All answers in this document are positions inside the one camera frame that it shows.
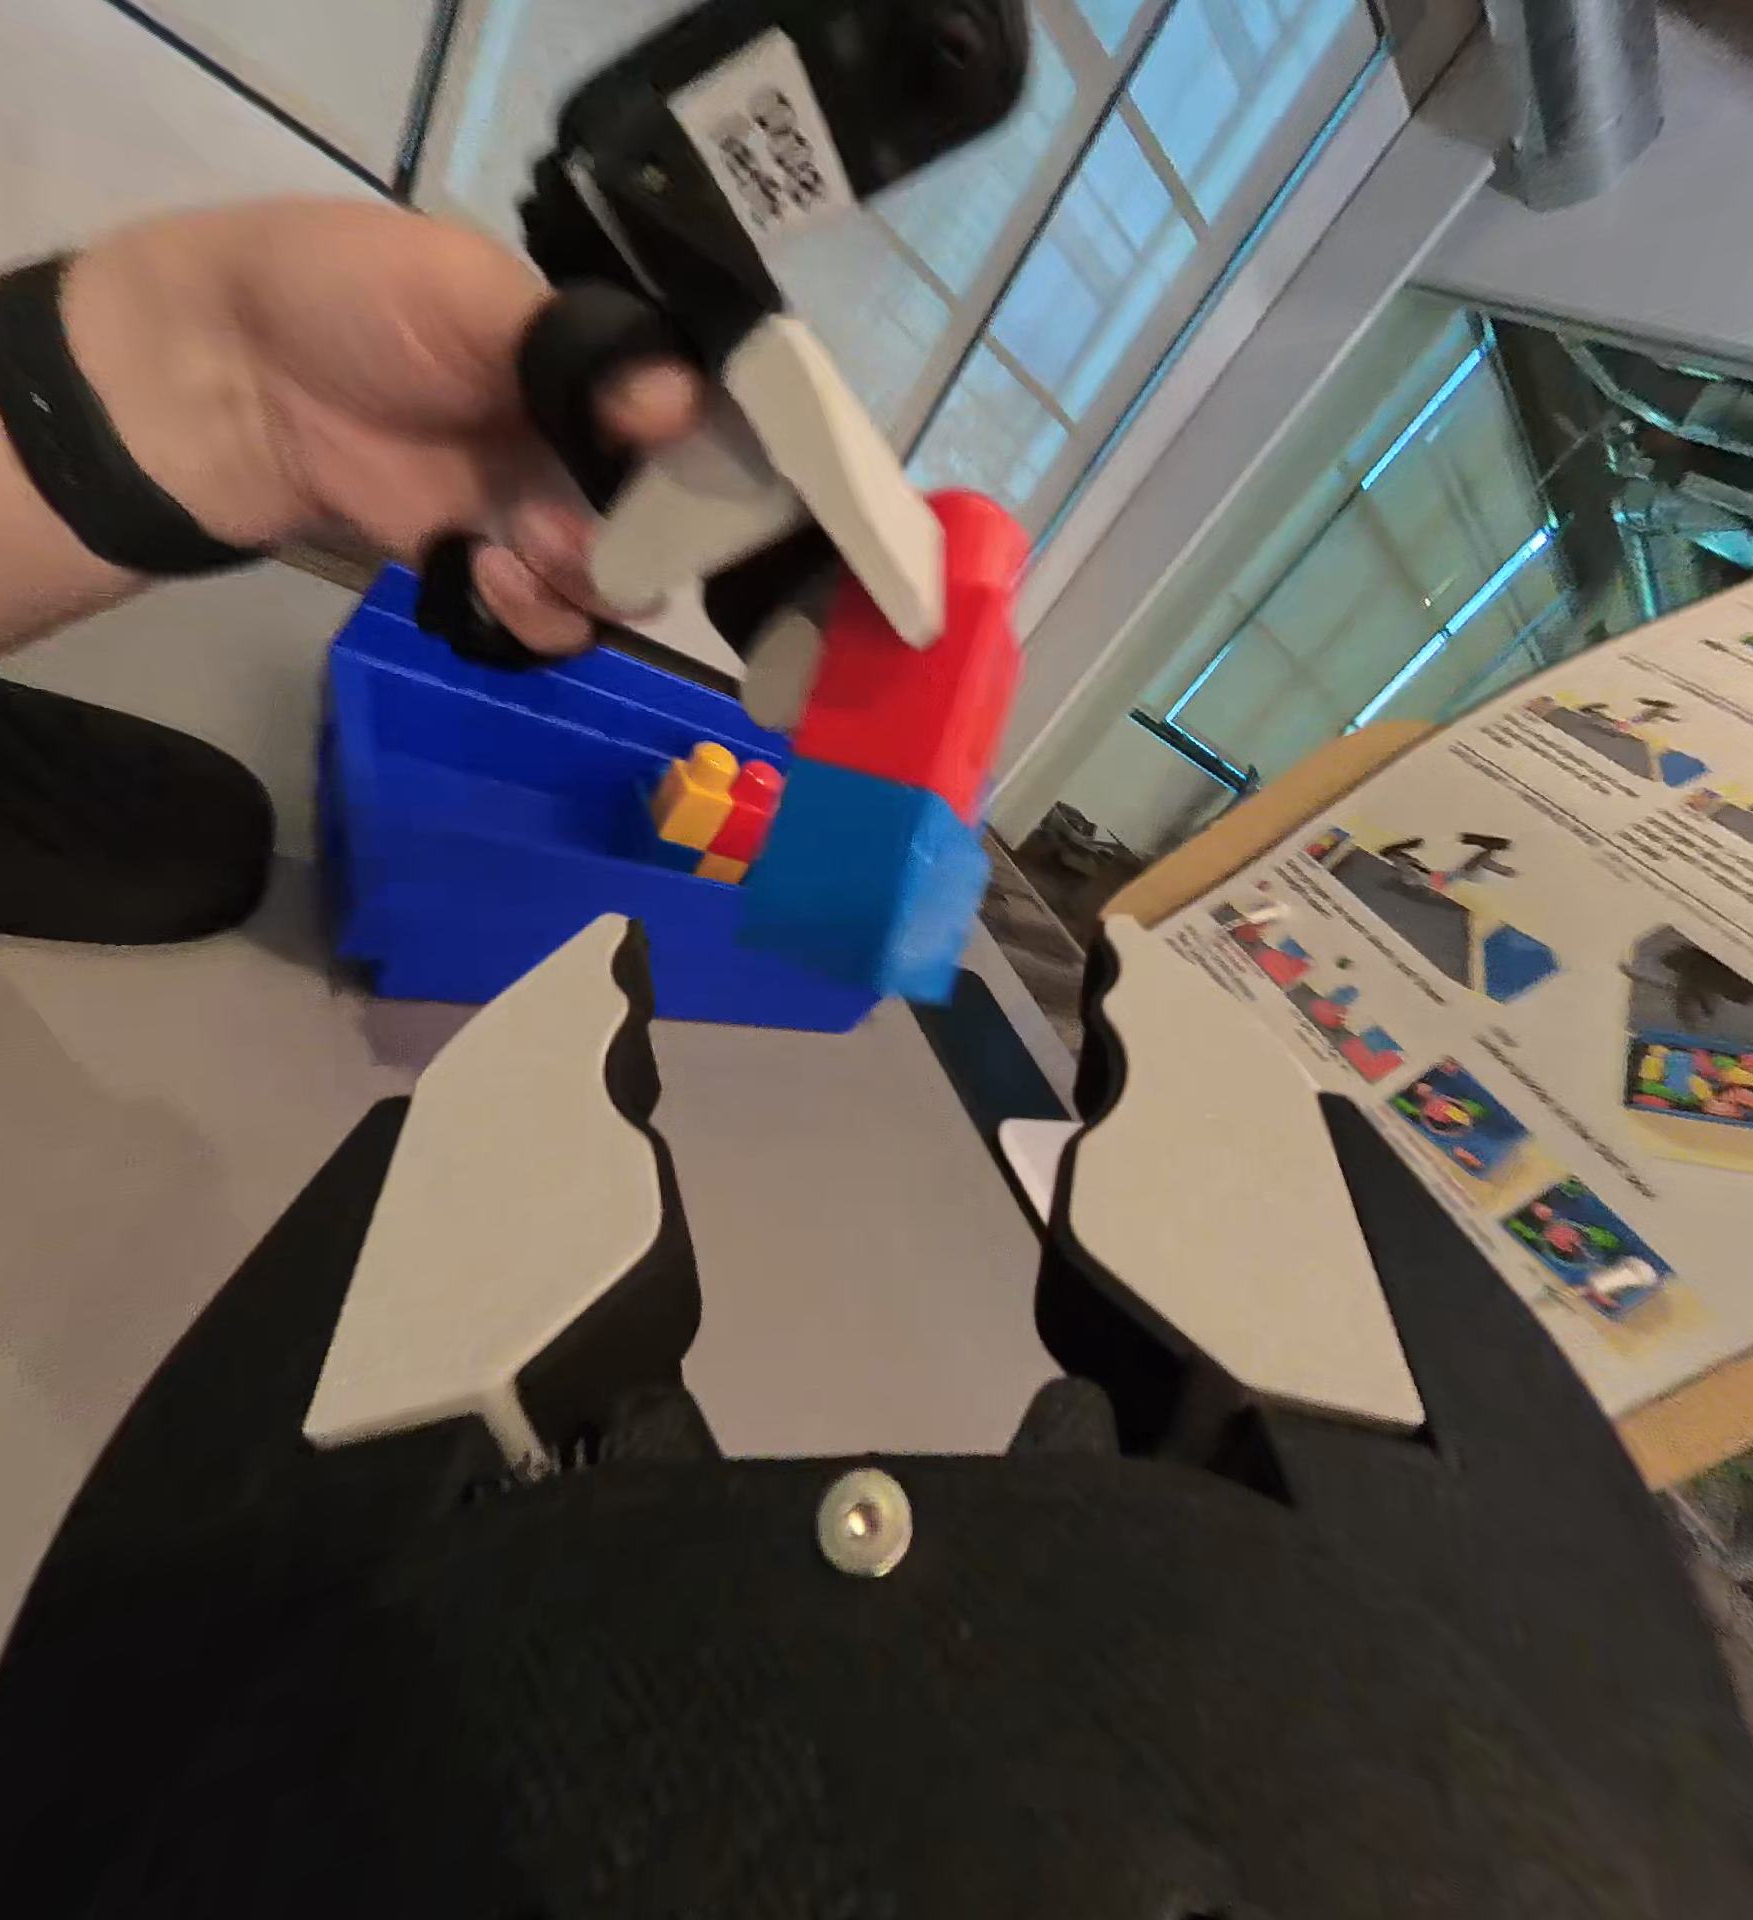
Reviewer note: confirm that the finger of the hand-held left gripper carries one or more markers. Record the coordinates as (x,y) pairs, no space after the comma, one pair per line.
(853,481)
(783,668)

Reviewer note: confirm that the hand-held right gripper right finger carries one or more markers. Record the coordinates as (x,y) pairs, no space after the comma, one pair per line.
(1221,1214)

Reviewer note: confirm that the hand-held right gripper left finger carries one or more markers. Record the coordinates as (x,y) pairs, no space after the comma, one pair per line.
(486,1200)

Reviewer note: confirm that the red one-stud block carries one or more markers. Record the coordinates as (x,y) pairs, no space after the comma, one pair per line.
(921,676)

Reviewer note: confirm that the pile of toy blocks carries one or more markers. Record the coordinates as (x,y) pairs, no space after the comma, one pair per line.
(711,810)

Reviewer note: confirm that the plain blue object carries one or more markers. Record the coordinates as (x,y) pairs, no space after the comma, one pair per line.
(486,840)

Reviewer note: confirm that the person's left hand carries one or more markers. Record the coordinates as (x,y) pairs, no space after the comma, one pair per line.
(307,360)

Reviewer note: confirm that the white stand base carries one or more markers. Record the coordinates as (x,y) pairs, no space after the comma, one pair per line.
(1036,1163)

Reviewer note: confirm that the black mat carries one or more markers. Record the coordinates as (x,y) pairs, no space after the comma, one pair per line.
(996,1049)

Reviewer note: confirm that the window with blinds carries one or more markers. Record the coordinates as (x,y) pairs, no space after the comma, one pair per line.
(1116,225)

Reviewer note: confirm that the instruction sheet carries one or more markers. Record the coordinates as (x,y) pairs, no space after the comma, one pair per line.
(1565,931)

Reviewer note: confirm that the black wristband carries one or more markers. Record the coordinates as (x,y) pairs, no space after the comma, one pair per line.
(81,435)

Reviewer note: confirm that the silver ceiling duct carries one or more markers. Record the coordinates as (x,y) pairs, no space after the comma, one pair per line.
(1581,105)

